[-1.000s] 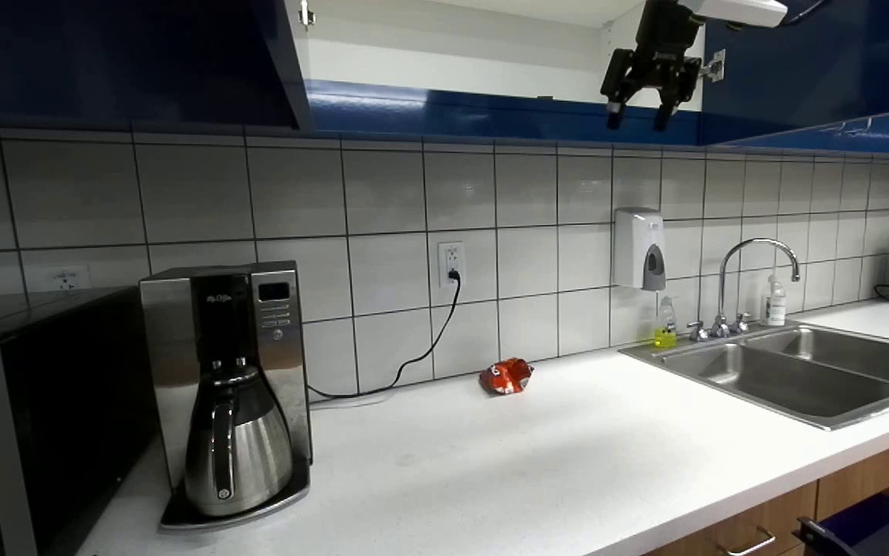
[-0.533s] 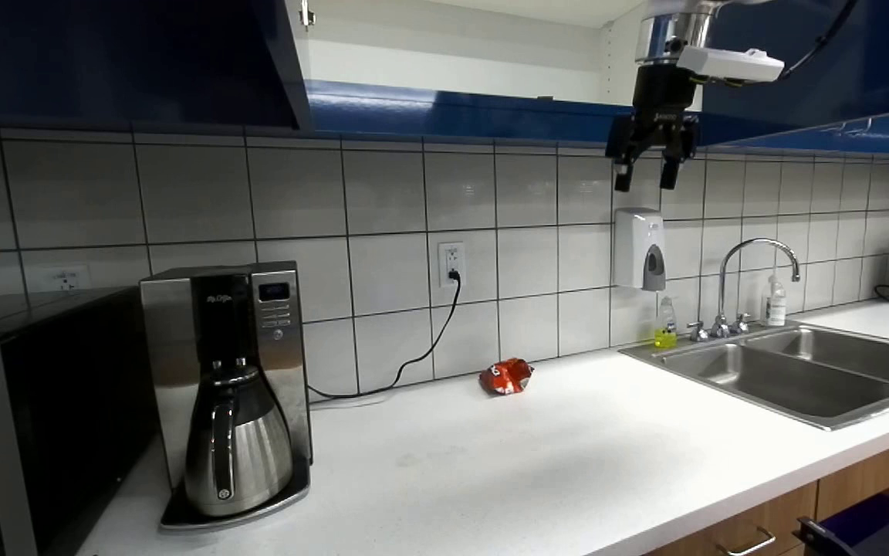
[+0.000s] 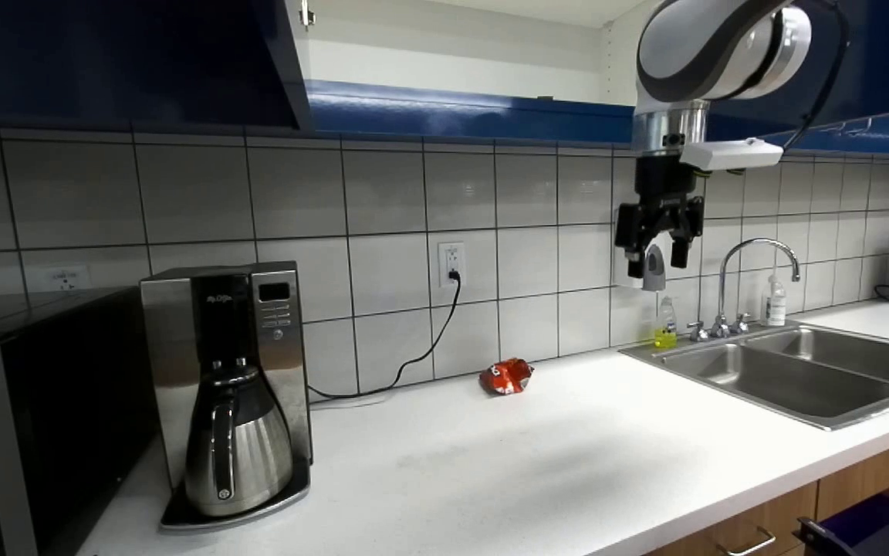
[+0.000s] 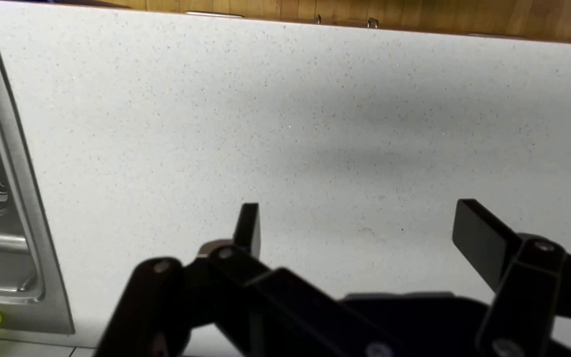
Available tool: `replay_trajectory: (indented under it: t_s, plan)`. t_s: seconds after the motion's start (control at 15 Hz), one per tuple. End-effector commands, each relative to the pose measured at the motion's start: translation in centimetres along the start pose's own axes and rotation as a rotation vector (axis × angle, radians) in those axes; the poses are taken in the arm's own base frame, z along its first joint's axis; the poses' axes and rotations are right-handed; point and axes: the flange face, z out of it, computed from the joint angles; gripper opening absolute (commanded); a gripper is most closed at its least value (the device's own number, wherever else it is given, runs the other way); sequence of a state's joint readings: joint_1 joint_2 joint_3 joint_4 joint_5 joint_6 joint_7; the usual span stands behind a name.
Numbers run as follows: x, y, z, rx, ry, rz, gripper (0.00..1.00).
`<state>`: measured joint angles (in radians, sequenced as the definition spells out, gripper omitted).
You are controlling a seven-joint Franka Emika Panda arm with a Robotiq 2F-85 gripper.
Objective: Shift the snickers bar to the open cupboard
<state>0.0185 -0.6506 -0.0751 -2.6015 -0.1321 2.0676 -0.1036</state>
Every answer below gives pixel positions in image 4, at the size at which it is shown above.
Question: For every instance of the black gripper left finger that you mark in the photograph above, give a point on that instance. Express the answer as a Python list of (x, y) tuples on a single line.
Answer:
[(233, 311)]

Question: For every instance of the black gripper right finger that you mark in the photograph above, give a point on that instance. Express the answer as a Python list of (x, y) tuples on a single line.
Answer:
[(536, 299)]

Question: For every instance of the wooden lower cabinet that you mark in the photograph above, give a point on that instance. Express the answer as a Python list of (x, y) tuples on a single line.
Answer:
[(431, 17)]

